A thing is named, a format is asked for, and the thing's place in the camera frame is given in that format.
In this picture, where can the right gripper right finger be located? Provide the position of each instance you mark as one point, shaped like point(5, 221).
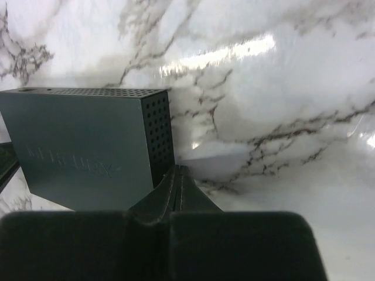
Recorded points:
point(206, 243)

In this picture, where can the black mounting base plate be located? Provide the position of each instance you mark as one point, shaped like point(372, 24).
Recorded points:
point(9, 164)

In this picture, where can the black network switch box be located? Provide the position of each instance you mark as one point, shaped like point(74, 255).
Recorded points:
point(90, 148)

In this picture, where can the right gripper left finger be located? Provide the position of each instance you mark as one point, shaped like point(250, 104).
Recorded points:
point(109, 245)

